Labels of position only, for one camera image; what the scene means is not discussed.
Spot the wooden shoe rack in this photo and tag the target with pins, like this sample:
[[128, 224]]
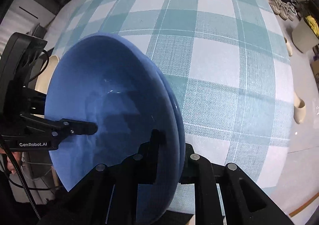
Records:
[[313, 8]]

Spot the beige trash bin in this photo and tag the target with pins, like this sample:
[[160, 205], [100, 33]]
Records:
[[305, 35]]

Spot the cream plate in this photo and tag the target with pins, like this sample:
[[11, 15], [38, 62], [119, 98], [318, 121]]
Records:
[[44, 78]]

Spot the light blue bowl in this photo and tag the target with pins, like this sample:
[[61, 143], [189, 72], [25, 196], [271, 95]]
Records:
[[178, 125]]

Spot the cardboard box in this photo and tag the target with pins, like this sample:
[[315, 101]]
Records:
[[315, 69]]

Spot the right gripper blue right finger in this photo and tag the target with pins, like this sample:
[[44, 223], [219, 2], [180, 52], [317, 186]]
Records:
[[188, 174]]

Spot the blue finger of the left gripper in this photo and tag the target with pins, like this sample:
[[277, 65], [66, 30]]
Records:
[[75, 127]]

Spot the cream slipper far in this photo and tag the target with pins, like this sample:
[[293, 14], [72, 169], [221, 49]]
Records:
[[289, 47]]

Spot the cream slipper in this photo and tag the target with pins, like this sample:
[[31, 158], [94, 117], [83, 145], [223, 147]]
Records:
[[289, 47], [299, 109]]

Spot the person's left hand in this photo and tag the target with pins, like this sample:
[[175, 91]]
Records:
[[18, 157]]

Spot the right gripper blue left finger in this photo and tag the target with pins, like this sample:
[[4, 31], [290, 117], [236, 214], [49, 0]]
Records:
[[157, 139]]

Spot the teal checked tablecloth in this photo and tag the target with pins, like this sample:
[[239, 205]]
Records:
[[225, 60]]

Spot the cream slipper near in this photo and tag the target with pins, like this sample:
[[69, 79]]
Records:
[[299, 109]]

